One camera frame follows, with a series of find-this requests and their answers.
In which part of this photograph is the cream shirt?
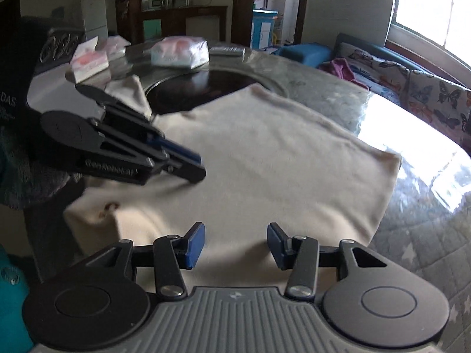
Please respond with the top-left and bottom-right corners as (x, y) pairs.
(62, 75), (402, 291)

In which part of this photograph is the blue sofa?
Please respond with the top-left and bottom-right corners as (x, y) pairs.
(270, 32), (471, 148)

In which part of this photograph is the white refrigerator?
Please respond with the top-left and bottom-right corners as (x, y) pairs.
(81, 0), (110, 42)

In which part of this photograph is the dark wooden door frame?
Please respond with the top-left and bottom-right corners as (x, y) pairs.
(232, 0), (310, 47)

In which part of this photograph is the window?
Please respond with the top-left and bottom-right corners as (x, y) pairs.
(384, 0), (471, 61)

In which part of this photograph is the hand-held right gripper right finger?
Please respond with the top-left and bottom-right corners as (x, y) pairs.
(267, 223), (389, 299)

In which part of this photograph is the large pink white tissue pack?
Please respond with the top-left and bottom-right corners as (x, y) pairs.
(150, 36), (210, 70)

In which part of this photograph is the blue white cabinet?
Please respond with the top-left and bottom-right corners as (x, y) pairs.
(252, 8), (279, 51)

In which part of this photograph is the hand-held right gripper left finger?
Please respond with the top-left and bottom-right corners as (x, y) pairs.
(84, 222), (205, 299)

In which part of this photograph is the dark wooden cabinet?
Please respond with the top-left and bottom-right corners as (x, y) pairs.
(113, 0), (229, 45)

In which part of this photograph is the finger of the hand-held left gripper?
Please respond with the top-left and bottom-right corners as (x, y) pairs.
(75, 84), (167, 145)
(75, 131), (207, 186)

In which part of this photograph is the magenta cloth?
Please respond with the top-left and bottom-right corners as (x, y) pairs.
(317, 58), (369, 89)

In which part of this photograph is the dark round turntable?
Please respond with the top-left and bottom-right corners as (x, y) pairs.
(145, 67), (288, 117)

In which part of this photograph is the large butterfly print cushion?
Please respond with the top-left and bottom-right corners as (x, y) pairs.
(406, 69), (471, 146)

